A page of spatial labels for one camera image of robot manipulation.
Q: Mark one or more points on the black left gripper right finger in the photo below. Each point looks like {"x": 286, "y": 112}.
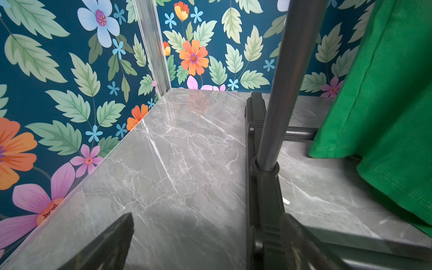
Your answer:
{"x": 304, "y": 251}

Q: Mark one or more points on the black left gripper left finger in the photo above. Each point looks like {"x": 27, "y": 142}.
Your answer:
{"x": 108, "y": 251}

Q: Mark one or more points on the green tank top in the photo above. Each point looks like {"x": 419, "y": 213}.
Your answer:
{"x": 383, "y": 113}

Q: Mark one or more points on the black clothes rack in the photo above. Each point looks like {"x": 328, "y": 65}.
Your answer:
{"x": 267, "y": 127}

